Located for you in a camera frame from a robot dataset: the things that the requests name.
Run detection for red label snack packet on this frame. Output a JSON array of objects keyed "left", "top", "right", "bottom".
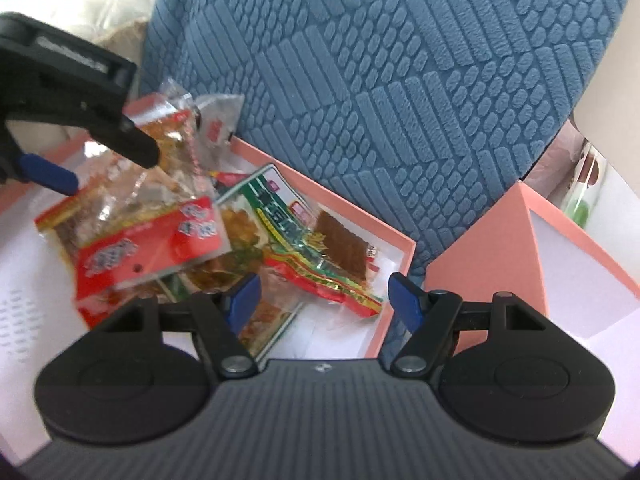
[{"left": 35, "top": 178, "right": 231, "bottom": 327}]

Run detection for clear orange tofu snack packet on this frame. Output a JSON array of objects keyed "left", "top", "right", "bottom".
[{"left": 82, "top": 79, "right": 215, "bottom": 223}]

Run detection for green label snack packet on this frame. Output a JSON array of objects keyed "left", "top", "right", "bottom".
[{"left": 180, "top": 164, "right": 383, "bottom": 360}]

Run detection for brown square snack packet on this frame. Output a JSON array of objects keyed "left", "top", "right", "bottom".
[{"left": 314, "top": 210, "right": 378, "bottom": 285}]

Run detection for pink deep gift box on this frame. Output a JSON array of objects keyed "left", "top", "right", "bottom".
[{"left": 424, "top": 182, "right": 639, "bottom": 464}]

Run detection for pink shallow box lid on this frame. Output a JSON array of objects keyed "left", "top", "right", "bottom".
[{"left": 0, "top": 94, "right": 418, "bottom": 466}]

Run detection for small clear wrapper packet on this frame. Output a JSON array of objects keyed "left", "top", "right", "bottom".
[{"left": 195, "top": 93, "right": 245, "bottom": 148}]

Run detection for green bottle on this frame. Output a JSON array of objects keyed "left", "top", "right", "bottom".
[{"left": 561, "top": 142, "right": 608, "bottom": 228}]

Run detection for blue textured cushion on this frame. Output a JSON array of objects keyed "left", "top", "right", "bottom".
[{"left": 141, "top": 0, "right": 628, "bottom": 282}]

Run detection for cream folding chair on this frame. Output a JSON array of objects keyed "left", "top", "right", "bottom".
[{"left": 574, "top": 0, "right": 639, "bottom": 188}]

